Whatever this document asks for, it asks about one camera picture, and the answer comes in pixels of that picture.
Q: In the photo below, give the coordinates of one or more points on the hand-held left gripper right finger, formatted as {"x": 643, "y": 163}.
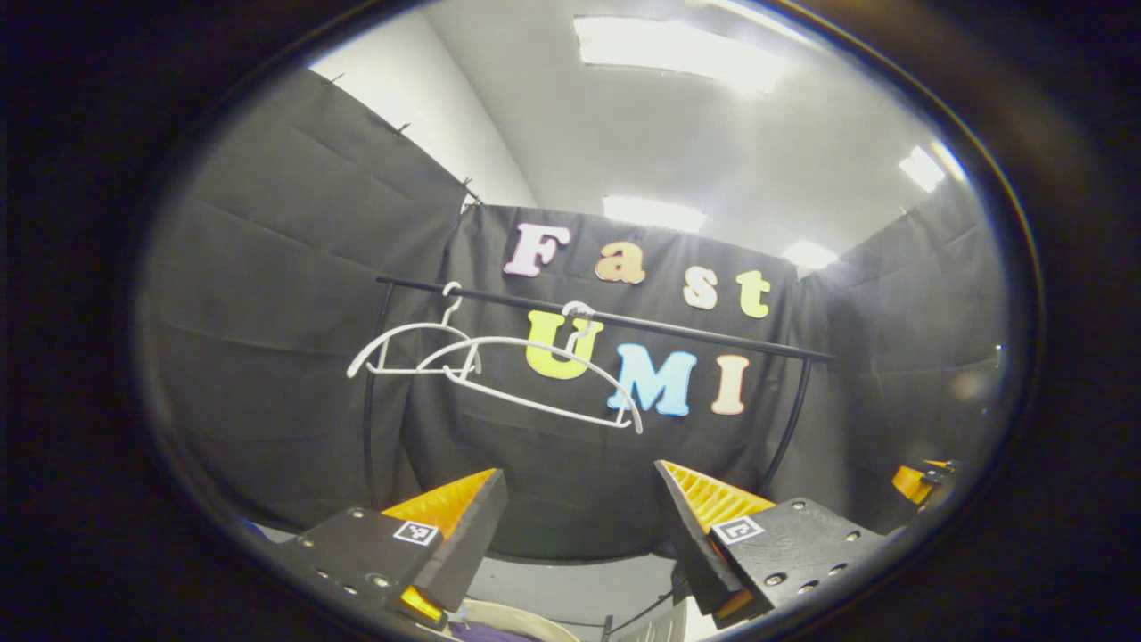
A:
{"x": 686, "y": 526}

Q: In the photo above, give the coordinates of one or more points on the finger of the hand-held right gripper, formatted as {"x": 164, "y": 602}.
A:
{"x": 909, "y": 483}

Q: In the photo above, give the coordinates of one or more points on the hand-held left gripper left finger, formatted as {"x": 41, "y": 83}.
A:
{"x": 468, "y": 526}

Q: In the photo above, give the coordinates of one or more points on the purple knit cardigan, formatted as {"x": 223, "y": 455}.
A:
{"x": 486, "y": 633}

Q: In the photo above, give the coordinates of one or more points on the beige laundry hamper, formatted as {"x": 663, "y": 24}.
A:
{"x": 535, "y": 615}

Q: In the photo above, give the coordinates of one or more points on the white plastic hanger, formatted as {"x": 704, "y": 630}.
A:
{"x": 499, "y": 339}
{"x": 406, "y": 327}

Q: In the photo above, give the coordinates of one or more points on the black clothes rack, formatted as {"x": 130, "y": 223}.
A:
{"x": 713, "y": 336}

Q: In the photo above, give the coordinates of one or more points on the black backdrop cloth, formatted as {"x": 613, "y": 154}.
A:
{"x": 267, "y": 312}

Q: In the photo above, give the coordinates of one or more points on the large ceiling light panel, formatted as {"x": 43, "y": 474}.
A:
{"x": 677, "y": 53}

